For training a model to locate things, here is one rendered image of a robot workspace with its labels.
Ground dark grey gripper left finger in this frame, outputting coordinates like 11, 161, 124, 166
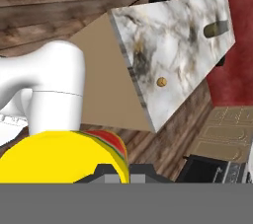
73, 164, 122, 185

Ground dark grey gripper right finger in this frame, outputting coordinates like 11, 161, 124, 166
128, 164, 176, 185

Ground tan panelled cabinet run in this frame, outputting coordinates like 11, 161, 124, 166
193, 105, 253, 164

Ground small gold round jar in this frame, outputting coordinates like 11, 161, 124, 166
156, 76, 168, 88

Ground marble top island counter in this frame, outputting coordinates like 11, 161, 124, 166
68, 0, 237, 134

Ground yellow round object, red-green stripes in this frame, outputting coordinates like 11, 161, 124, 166
0, 129, 130, 185

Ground black appliance with controls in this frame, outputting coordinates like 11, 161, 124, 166
175, 154, 249, 185

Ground olive green cylinder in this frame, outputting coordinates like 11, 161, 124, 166
203, 20, 230, 39

